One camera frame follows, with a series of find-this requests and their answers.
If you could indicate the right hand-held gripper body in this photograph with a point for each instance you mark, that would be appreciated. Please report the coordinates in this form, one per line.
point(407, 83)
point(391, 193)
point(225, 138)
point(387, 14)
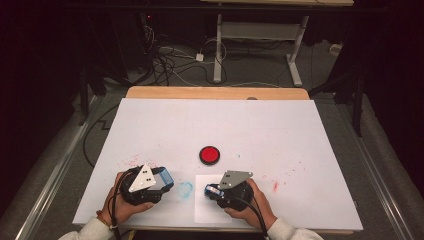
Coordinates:
point(235, 191)

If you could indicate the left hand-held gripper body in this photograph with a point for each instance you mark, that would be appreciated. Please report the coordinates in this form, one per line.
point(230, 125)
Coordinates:
point(143, 186)

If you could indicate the blue stamp cap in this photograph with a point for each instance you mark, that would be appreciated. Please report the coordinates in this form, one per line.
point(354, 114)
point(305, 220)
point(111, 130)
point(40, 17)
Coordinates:
point(164, 178)

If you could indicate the person's right hand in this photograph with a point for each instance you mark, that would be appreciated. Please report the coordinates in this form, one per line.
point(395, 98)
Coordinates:
point(258, 206)

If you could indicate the person's left hand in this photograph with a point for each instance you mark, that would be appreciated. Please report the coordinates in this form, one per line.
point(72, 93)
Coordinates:
point(125, 208)

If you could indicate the red round ink pad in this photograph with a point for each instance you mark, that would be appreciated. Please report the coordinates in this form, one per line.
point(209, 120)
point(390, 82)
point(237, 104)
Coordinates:
point(209, 155)

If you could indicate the white board table cover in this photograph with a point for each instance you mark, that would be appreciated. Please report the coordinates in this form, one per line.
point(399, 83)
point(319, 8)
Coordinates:
point(213, 123)

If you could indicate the black metal stand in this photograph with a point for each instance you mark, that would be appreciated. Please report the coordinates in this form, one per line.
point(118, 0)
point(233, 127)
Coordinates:
point(358, 106)
point(83, 96)

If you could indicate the white power adapter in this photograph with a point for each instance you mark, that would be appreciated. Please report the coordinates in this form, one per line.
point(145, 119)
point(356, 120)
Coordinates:
point(199, 57)

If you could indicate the white power strip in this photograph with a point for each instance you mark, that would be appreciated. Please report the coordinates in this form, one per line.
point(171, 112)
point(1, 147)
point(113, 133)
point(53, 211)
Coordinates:
point(335, 49)

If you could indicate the metal floor rail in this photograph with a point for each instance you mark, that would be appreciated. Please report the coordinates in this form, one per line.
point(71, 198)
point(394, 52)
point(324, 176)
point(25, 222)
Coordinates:
point(376, 186)
point(50, 186)

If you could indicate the white desk frame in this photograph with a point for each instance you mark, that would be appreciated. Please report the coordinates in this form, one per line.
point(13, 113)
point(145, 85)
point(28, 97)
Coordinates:
point(260, 30)

